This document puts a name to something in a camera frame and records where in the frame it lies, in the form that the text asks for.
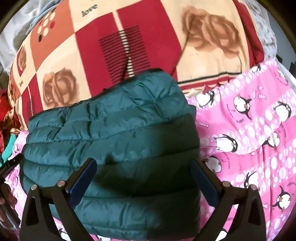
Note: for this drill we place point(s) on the person's left hand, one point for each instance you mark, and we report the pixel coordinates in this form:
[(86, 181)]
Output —
[(10, 220)]

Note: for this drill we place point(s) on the pink penguin print bedsheet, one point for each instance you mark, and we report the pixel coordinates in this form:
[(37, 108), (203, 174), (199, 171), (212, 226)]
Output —
[(246, 130)]

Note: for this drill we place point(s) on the teal green garment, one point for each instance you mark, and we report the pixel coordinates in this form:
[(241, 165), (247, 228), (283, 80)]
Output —
[(8, 149)]

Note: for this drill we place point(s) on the grey floral fabric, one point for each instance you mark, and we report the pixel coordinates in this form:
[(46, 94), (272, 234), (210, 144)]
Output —
[(19, 19)]

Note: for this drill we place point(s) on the red cream rose pattern blanket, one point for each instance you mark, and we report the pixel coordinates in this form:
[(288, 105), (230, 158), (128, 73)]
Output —
[(80, 48)]

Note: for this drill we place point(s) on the dark green quilted puffer jacket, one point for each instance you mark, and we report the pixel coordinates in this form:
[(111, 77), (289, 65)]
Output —
[(142, 135)]

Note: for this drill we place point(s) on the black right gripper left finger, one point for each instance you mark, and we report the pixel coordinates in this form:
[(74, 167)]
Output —
[(37, 220)]

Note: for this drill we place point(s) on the golden brown satin cloth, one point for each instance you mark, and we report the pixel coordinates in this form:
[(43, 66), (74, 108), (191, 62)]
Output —
[(9, 119)]

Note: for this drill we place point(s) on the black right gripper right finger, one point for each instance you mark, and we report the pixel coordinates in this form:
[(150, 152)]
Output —
[(248, 222)]

